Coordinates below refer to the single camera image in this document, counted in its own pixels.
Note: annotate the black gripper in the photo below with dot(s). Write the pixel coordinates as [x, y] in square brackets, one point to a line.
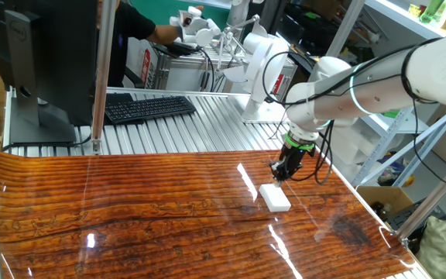
[294, 157]

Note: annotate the white rectangular sponge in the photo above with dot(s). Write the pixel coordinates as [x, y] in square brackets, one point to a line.
[275, 197]

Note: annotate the white haptic control device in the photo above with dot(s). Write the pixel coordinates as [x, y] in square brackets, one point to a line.
[263, 58]

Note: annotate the operator bare forearm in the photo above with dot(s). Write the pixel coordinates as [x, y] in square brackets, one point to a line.
[165, 35]

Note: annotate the white foam block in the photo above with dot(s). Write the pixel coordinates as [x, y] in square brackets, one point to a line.
[352, 151]

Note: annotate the brown cardboard box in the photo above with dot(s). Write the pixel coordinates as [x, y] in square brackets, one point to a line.
[397, 195]

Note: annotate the silver aluminium equipment case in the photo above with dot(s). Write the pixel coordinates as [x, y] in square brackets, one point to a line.
[180, 77]

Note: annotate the black keyboard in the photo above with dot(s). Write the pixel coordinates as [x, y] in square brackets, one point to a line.
[149, 109]

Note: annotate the wood grain table mat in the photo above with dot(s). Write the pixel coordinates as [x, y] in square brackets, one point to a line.
[130, 217]

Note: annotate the beige fabric sack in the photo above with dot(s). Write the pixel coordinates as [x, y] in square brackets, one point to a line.
[436, 248]

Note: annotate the white box with red print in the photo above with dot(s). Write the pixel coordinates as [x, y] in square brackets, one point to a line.
[145, 69]

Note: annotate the white metal shelf rack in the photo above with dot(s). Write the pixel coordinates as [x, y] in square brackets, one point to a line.
[397, 21]

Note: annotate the small yellow cup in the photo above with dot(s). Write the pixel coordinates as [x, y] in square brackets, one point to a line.
[414, 10]

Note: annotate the operator black shirt torso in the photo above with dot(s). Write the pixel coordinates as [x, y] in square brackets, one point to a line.
[130, 27]

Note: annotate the black computer monitor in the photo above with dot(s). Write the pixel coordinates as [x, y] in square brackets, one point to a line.
[68, 58]

